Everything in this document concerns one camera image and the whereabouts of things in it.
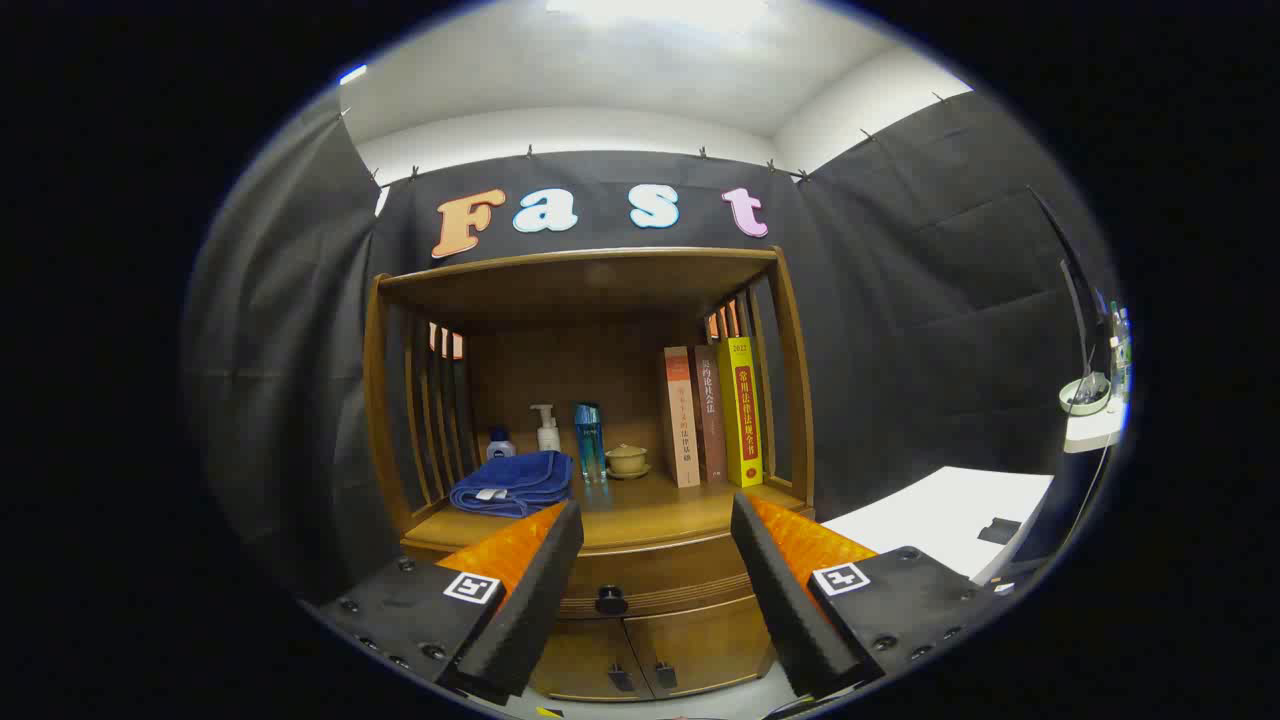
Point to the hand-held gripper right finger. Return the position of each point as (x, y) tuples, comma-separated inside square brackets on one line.
[(790, 610)]

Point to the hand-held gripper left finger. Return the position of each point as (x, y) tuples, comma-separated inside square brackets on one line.
[(535, 610)]

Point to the wooden drawer with black knob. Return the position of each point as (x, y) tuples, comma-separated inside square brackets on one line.
[(680, 580)]

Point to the wooden cabinet door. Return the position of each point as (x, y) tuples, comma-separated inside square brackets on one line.
[(590, 655), (700, 645)]

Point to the wooden countertop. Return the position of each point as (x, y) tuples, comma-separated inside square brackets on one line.
[(640, 510)]

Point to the wooden cabinet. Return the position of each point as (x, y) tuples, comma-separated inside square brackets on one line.
[(600, 290)]

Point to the blue folded towel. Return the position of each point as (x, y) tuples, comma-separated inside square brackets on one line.
[(510, 485)]

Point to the small white blue-capped bottle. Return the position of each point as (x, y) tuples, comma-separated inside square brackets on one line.
[(500, 447)]

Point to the white table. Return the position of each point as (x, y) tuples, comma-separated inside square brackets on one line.
[(930, 510)]

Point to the tall clear blue bottle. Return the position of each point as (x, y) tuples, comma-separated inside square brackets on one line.
[(590, 445)]

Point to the white pump bottle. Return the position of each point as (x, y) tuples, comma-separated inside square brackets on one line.
[(547, 435)]

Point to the beige lidded teacup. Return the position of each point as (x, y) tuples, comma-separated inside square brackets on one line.
[(627, 460)]

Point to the yellow book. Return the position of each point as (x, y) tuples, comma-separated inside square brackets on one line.
[(741, 420)]

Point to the brown book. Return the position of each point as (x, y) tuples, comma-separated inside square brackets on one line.
[(710, 420)]

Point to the beige book with orange band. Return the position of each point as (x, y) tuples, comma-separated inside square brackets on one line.
[(681, 420)]

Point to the flat black item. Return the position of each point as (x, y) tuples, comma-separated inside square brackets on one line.
[(999, 531)]

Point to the white side shelf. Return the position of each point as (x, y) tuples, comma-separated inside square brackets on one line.
[(1092, 430)]

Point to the pale green round stand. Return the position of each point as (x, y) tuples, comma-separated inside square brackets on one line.
[(1085, 398)]

